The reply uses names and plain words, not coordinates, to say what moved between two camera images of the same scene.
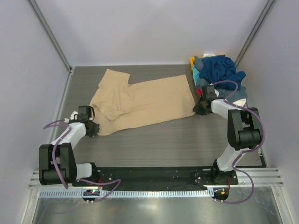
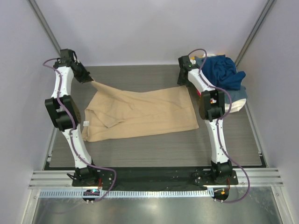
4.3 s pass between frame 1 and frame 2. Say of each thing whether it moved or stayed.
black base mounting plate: stayed
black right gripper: moved
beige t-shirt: moved
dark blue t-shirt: stayed
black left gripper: moved
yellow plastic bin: stayed
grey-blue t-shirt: stayed
